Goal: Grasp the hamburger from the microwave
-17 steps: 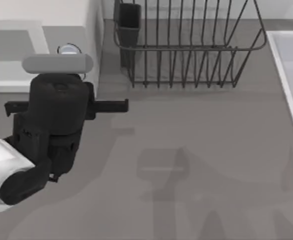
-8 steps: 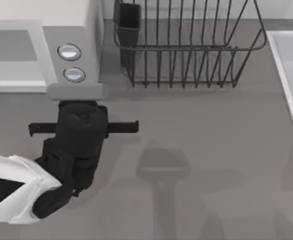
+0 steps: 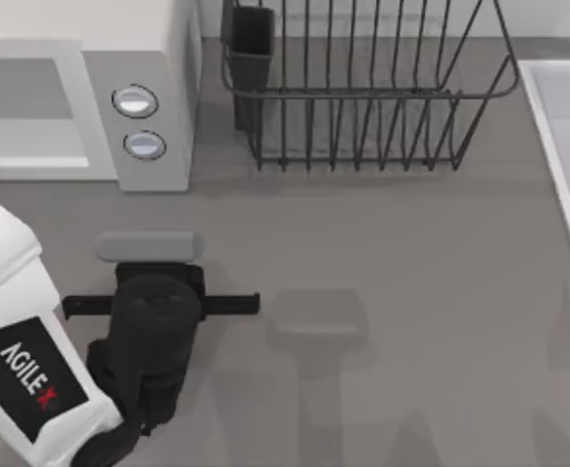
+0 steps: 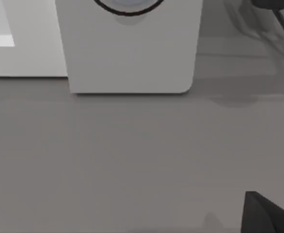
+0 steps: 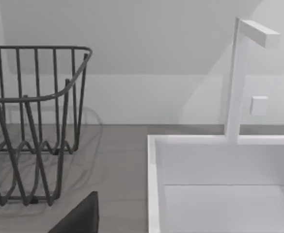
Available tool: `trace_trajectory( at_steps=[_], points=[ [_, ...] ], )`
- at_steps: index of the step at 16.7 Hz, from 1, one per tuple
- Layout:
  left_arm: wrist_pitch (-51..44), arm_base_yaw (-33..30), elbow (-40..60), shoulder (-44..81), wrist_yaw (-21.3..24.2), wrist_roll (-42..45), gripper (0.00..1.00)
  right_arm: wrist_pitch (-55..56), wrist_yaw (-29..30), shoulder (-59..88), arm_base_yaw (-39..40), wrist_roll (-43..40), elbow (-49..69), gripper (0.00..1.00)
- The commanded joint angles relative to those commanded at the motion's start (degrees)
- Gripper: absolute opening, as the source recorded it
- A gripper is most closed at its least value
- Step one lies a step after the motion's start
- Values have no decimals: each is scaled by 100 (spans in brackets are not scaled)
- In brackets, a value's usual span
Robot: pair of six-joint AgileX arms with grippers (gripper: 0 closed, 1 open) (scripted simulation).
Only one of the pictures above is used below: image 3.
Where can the pale microwave door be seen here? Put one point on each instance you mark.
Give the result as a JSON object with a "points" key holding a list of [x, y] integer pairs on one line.
{"points": [[27, 169]]}

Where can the pale microwave oven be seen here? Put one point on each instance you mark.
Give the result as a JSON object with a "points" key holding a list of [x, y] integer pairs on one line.
{"points": [[178, 121]]}

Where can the dark cutlery holder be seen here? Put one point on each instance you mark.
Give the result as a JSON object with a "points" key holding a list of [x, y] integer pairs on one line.
{"points": [[251, 44]]}

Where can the pale grey rounded box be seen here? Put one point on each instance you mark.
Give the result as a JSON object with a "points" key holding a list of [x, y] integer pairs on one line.
{"points": [[149, 246]]}

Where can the silver microwave knob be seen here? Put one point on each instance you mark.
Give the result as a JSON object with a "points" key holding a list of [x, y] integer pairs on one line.
{"points": [[134, 101], [145, 145]]}

